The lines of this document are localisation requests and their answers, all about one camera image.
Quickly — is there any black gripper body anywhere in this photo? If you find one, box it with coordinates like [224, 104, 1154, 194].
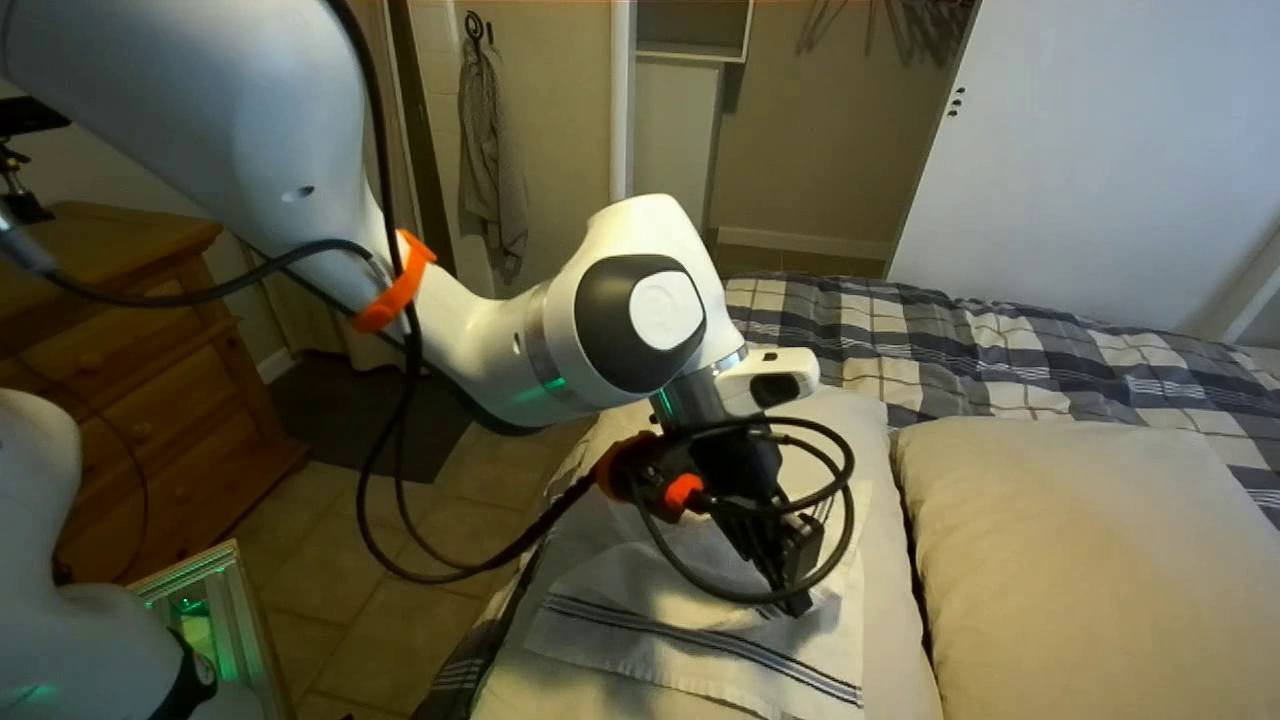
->
[688, 418, 826, 593]

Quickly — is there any white striped tea towel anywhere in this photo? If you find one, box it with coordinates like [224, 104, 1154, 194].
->
[518, 535, 874, 720]

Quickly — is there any flat cream pillow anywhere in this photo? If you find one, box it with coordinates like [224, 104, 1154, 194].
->
[893, 410, 1280, 720]

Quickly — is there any plaid comforter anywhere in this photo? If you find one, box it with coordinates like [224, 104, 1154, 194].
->
[725, 273, 1280, 530]

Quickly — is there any grey hanging garment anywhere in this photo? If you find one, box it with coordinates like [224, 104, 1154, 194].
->
[457, 6, 534, 289]

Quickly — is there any white door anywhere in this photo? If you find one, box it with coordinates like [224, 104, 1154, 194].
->
[884, 0, 1280, 335]

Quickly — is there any wooden dresser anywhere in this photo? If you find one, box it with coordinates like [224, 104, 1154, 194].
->
[0, 194, 312, 593]

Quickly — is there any black stand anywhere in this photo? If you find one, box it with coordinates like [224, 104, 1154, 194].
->
[0, 92, 74, 274]

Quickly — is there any black orange wrist camera mount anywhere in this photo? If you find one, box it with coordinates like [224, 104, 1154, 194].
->
[594, 432, 712, 518]

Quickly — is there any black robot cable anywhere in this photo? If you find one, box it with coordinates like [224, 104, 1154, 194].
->
[0, 0, 861, 609]

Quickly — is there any orange cable clip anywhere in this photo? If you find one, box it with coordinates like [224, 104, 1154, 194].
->
[347, 227, 442, 335]

